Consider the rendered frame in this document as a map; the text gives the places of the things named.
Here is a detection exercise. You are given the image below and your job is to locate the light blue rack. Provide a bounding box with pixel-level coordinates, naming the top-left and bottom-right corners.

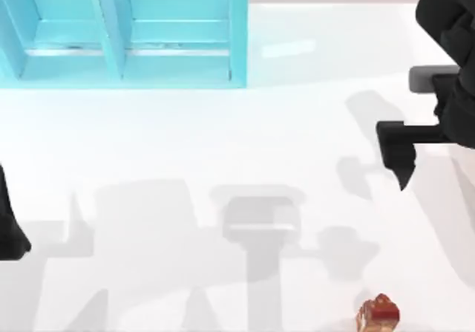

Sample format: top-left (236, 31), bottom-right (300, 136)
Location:
top-left (0, 0), bottom-right (249, 90)

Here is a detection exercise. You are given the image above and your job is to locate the reddish brown bread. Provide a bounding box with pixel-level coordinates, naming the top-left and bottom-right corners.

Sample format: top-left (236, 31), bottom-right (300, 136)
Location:
top-left (356, 293), bottom-right (401, 332)

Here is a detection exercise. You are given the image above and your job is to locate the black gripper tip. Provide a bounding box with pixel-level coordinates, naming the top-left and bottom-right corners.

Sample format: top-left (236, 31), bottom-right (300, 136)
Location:
top-left (0, 164), bottom-right (33, 263)

